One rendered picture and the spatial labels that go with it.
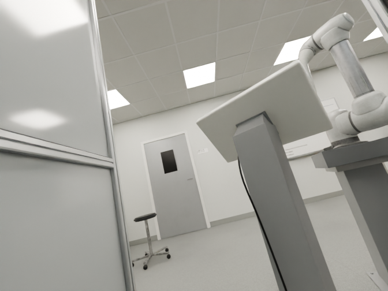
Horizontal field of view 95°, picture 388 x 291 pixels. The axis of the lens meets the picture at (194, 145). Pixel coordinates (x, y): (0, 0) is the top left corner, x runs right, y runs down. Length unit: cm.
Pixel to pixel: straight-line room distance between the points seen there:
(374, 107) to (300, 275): 104
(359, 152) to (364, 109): 26
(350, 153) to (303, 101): 66
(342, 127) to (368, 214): 55
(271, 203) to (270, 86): 45
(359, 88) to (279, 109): 77
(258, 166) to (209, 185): 326
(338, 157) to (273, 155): 70
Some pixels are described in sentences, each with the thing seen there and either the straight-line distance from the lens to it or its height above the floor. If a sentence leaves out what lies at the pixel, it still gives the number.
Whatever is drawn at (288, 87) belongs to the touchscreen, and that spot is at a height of 112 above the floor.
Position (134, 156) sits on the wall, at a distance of 441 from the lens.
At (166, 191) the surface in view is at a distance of 406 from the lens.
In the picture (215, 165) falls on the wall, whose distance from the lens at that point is 401.
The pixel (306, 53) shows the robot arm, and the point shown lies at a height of 154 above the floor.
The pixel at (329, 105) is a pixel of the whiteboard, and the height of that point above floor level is 187.
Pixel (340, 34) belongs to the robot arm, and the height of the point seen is 154.
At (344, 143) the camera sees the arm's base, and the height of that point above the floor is 88.
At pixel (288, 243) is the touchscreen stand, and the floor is 57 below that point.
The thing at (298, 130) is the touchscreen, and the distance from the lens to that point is 89.
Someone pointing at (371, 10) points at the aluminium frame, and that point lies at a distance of 102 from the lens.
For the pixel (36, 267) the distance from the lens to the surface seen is 55.
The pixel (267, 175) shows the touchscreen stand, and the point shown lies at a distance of 76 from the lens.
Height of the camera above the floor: 84
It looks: 13 degrees up
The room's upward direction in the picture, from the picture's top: 14 degrees counter-clockwise
